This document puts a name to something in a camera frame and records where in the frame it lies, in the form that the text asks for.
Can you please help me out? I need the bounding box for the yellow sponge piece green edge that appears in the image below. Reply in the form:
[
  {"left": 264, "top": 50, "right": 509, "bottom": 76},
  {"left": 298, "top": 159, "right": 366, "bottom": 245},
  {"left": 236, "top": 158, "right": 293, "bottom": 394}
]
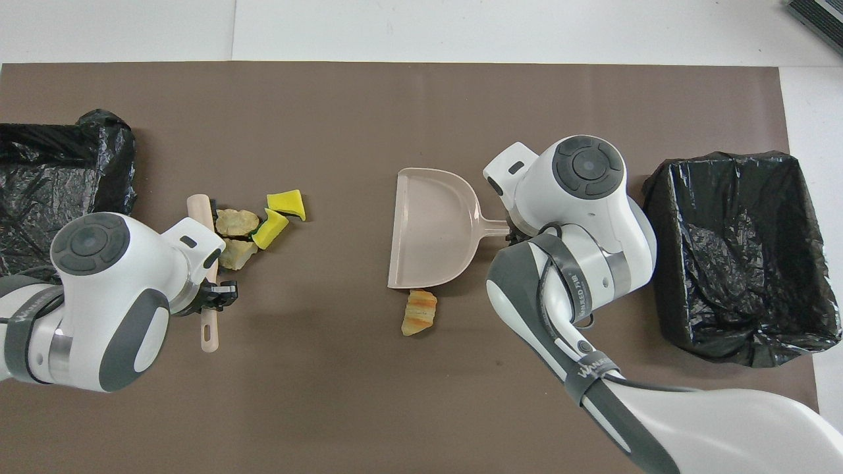
[{"left": 252, "top": 208, "right": 290, "bottom": 250}]

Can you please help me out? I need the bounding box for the beige plastic dustpan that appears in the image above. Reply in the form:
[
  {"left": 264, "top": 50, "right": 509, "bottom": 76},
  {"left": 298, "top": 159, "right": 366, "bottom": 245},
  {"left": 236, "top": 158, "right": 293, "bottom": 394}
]
[{"left": 387, "top": 167, "right": 511, "bottom": 290}]

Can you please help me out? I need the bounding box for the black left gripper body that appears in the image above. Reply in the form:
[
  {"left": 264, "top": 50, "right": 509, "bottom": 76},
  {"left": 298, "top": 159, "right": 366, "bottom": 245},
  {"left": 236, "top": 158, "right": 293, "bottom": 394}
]
[{"left": 181, "top": 283, "right": 218, "bottom": 318}]

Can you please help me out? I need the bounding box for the plain yellow sponge piece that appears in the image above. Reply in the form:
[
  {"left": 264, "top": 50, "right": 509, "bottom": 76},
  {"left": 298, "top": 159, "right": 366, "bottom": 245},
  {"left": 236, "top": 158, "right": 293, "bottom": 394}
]
[{"left": 266, "top": 190, "right": 307, "bottom": 222}]

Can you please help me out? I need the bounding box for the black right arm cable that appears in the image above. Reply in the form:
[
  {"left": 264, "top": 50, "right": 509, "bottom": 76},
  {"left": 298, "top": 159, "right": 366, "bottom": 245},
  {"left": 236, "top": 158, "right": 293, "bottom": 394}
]
[{"left": 535, "top": 224, "right": 700, "bottom": 393}]

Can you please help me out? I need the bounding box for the dark grey ribbed device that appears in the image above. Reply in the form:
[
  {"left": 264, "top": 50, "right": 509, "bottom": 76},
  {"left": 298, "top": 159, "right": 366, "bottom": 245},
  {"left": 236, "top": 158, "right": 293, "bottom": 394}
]
[{"left": 786, "top": 0, "right": 843, "bottom": 37}]

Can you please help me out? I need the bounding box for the toy croissant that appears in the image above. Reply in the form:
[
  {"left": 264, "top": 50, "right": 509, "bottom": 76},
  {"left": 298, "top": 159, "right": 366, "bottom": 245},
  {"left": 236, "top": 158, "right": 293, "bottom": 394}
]
[{"left": 402, "top": 289, "right": 438, "bottom": 337}]

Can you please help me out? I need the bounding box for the beige hand brush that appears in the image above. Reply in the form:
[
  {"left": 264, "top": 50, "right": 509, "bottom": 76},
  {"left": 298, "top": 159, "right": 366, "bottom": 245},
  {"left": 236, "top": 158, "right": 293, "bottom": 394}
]
[{"left": 186, "top": 194, "right": 220, "bottom": 354}]

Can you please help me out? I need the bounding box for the black bag lined bin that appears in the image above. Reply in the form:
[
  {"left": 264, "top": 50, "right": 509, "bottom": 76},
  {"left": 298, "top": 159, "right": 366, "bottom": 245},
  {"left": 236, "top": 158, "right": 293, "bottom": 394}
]
[
  {"left": 642, "top": 151, "right": 842, "bottom": 368},
  {"left": 0, "top": 109, "right": 138, "bottom": 285}
]

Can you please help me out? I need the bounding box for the toasted bread slice piece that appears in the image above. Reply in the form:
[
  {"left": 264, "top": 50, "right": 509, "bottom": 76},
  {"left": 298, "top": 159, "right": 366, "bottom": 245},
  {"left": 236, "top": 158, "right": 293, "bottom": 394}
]
[
  {"left": 219, "top": 238, "right": 258, "bottom": 271},
  {"left": 215, "top": 209, "right": 261, "bottom": 238}
]

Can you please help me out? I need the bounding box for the brown paper table mat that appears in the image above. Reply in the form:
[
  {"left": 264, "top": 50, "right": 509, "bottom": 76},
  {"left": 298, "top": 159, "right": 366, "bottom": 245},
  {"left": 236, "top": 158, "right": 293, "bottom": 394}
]
[{"left": 0, "top": 63, "right": 821, "bottom": 474}]

